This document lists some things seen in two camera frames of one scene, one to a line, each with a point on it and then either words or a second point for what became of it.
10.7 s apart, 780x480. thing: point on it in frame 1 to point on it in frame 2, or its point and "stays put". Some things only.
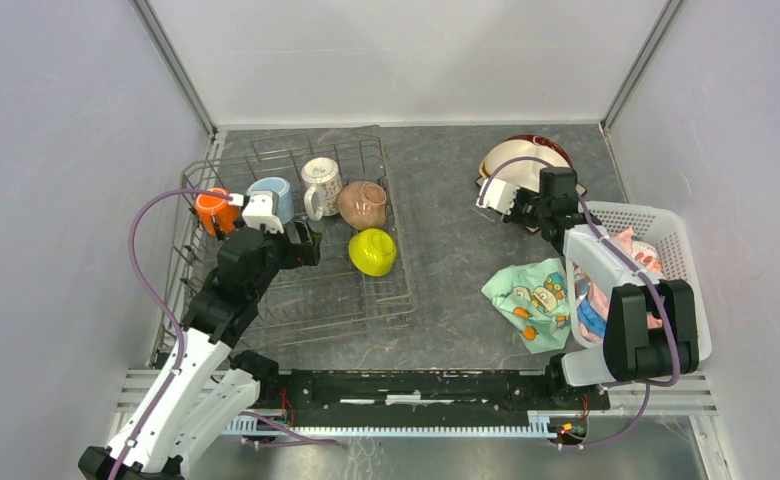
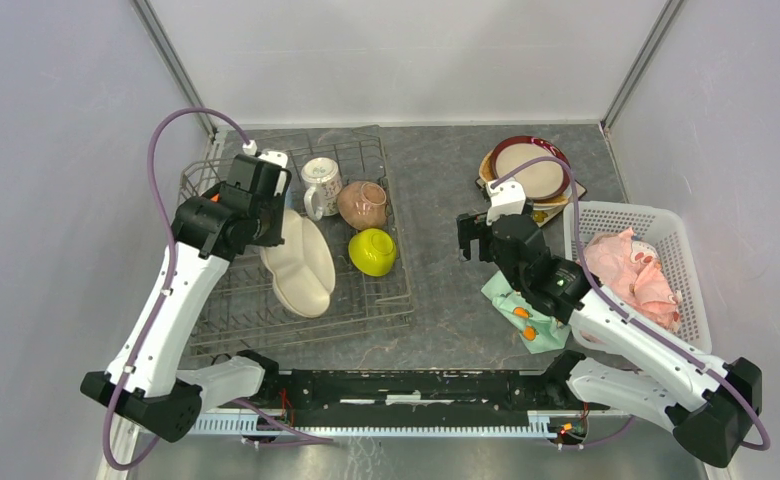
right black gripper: [519, 194] to [472, 227]
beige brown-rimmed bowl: [363, 204] stays put
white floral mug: [325, 180] stays put
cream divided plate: [523, 173] to [302, 267]
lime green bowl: [372, 251] stays put
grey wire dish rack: [339, 183] stays put
